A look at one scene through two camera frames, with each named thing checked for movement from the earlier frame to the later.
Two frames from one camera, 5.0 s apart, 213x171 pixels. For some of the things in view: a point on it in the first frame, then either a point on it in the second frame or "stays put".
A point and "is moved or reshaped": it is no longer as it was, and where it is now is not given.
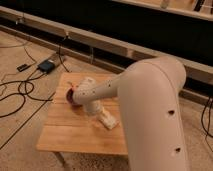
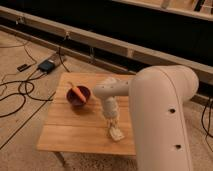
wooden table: (68, 127) stays put
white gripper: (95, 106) → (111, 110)
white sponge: (107, 119) is moved or reshaped
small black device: (23, 67) stays put
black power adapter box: (46, 66) stays put
